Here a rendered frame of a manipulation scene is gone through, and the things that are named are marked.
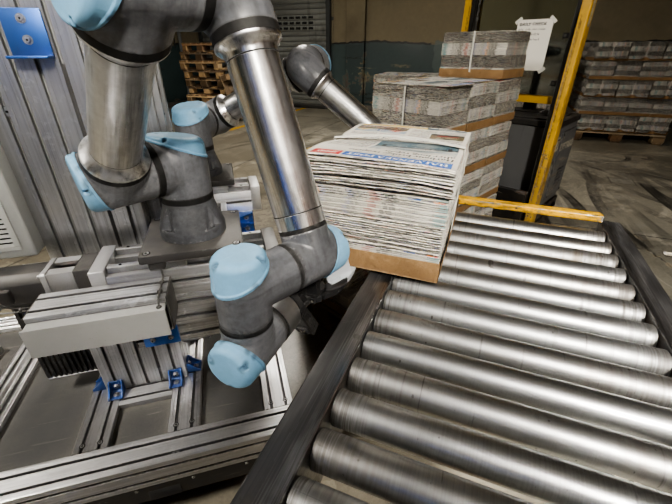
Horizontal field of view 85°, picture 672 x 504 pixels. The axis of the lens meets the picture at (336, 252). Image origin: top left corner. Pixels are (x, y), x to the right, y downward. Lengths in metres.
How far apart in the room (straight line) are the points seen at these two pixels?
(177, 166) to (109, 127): 0.20
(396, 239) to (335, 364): 0.28
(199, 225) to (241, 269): 0.44
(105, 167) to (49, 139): 0.33
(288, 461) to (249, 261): 0.23
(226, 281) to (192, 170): 0.43
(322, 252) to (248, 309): 0.14
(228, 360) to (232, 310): 0.07
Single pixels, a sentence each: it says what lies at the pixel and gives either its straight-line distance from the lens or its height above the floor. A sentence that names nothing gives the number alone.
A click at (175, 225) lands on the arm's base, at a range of 0.90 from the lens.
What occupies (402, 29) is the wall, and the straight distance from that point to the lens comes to 8.54.
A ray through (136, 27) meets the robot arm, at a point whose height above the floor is 1.23.
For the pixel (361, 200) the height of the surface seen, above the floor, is 0.95.
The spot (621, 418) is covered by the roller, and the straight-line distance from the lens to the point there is 0.64.
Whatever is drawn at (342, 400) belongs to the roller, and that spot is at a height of 0.80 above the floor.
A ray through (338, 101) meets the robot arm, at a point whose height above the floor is 1.07.
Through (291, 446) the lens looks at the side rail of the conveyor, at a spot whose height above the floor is 0.80.
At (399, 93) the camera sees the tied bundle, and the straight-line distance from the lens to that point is 1.89.
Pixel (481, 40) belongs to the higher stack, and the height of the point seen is 1.25.
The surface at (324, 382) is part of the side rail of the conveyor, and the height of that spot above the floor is 0.80.
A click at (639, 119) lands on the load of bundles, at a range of 6.99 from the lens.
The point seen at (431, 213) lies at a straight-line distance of 0.69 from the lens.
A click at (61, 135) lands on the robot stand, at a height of 1.03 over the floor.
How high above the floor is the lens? 1.21
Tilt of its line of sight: 29 degrees down
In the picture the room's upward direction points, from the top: straight up
